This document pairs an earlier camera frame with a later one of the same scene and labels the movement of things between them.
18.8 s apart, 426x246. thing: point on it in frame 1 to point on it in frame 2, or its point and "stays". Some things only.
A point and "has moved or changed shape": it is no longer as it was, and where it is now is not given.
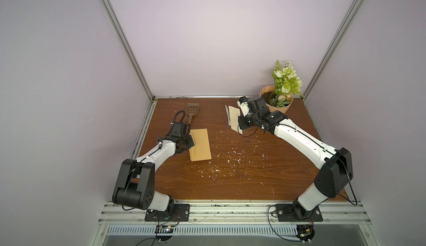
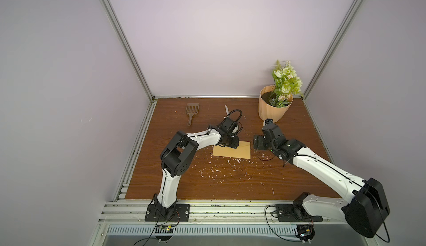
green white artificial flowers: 287,83 stays
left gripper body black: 187,142 to 232,142
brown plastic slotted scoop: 192,108 stays
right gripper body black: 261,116 to 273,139
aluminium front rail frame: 233,219 stays
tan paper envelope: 201,150 has moved or changed shape
